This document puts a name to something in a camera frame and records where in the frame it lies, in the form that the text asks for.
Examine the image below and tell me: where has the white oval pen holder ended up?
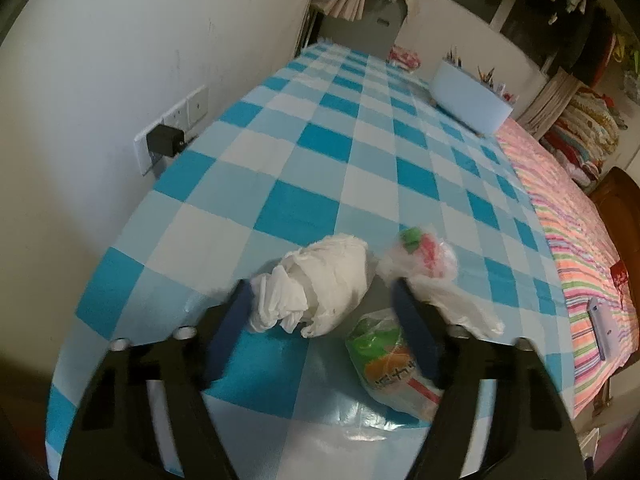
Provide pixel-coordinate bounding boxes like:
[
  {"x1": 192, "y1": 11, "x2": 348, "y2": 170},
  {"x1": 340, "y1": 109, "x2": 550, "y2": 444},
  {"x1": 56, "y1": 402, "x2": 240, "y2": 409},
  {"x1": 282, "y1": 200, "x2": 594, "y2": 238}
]
[{"x1": 428, "y1": 60, "x2": 513, "y2": 136}]

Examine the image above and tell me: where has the right beige curtain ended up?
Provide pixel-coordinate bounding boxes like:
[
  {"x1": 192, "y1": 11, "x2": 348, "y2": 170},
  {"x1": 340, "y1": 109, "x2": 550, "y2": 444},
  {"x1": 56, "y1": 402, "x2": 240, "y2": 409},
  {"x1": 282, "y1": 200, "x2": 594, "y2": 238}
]
[{"x1": 516, "y1": 68, "x2": 582, "y2": 140}]

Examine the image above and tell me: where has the wooden bed headboard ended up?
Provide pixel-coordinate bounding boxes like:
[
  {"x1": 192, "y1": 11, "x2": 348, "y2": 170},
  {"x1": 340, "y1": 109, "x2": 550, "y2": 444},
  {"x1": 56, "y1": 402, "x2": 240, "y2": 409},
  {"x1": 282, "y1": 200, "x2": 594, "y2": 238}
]
[{"x1": 589, "y1": 167, "x2": 639, "y2": 250}]

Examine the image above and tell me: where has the lavender pencil case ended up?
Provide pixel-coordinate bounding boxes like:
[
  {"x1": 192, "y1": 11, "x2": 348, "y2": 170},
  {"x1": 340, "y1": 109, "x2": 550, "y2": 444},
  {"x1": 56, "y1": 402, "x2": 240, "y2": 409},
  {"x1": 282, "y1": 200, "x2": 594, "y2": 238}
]
[{"x1": 587, "y1": 297, "x2": 620, "y2": 363}]

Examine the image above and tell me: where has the black plug adapter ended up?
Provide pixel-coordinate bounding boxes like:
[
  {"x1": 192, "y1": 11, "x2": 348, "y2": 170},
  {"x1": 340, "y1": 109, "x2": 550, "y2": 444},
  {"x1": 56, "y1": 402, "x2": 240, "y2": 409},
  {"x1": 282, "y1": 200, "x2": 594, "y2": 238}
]
[{"x1": 146, "y1": 124, "x2": 186, "y2": 158}]

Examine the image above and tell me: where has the stack of folded quilts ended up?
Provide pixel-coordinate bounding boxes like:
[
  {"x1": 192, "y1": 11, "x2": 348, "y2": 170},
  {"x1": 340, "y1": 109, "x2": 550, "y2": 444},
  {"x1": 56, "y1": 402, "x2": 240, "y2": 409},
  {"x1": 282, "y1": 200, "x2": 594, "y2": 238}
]
[{"x1": 540, "y1": 87, "x2": 628, "y2": 188}]

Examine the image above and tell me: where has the wall power outlet strip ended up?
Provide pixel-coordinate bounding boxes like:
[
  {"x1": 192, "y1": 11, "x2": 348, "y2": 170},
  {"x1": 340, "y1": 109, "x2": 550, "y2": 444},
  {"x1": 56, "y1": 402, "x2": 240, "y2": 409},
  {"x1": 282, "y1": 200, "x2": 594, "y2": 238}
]
[{"x1": 134, "y1": 86, "x2": 209, "y2": 176}]

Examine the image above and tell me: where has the red pouch on bed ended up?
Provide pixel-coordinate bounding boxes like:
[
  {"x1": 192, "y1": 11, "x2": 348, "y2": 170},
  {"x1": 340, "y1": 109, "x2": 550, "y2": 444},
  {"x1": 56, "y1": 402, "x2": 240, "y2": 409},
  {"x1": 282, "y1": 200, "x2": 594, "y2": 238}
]
[{"x1": 611, "y1": 258, "x2": 639, "y2": 297}]

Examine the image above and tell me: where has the blue checkered tablecloth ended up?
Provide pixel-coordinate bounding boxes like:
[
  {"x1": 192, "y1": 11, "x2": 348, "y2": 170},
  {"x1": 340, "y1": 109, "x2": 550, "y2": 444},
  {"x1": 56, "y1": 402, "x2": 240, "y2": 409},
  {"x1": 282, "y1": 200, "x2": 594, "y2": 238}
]
[{"x1": 46, "y1": 44, "x2": 574, "y2": 479}]

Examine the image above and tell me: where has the green snack plastic bag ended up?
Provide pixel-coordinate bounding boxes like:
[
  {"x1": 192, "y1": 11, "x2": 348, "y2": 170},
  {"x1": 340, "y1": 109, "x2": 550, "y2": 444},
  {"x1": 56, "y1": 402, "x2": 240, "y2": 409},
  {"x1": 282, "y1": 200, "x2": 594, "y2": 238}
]
[{"x1": 345, "y1": 309, "x2": 442, "y2": 422}]

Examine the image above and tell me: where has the striped pink bed cover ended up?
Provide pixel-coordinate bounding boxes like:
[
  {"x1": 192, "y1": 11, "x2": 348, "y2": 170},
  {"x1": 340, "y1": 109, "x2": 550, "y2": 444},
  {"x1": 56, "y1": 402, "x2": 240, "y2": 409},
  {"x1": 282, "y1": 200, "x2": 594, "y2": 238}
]
[{"x1": 387, "y1": 44, "x2": 640, "y2": 418}]

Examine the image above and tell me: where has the small knotted plastic bag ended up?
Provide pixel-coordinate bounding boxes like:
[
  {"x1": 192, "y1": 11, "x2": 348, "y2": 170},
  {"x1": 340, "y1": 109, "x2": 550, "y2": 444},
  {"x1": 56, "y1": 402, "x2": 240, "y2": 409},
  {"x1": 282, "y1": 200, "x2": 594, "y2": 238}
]
[{"x1": 376, "y1": 226, "x2": 504, "y2": 339}]

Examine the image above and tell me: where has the white tissue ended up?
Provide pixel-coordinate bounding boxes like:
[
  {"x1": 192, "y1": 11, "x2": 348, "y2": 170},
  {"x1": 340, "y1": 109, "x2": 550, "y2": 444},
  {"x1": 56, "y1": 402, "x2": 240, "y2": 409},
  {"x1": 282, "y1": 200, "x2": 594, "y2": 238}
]
[{"x1": 248, "y1": 234, "x2": 375, "y2": 339}]

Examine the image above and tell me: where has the hanging clothes row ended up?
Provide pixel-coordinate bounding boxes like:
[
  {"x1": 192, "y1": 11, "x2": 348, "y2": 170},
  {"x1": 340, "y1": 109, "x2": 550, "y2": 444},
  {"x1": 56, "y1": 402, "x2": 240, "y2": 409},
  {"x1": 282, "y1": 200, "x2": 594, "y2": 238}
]
[{"x1": 500, "y1": 0, "x2": 631, "y2": 87}]

